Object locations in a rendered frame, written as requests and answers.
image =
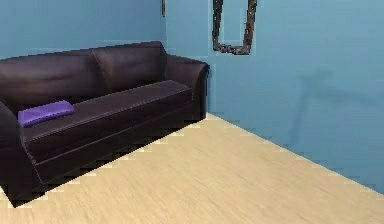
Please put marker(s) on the purple cushion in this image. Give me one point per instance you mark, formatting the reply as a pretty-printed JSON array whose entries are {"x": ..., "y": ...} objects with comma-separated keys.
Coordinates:
[{"x": 45, "y": 112}]

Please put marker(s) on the dark narrow wall frame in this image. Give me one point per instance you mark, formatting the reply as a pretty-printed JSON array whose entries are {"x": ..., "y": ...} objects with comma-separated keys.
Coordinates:
[{"x": 163, "y": 8}]

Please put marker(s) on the dark brown leather sofa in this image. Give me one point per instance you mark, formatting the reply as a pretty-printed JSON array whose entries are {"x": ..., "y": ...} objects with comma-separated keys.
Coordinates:
[{"x": 126, "y": 100}]

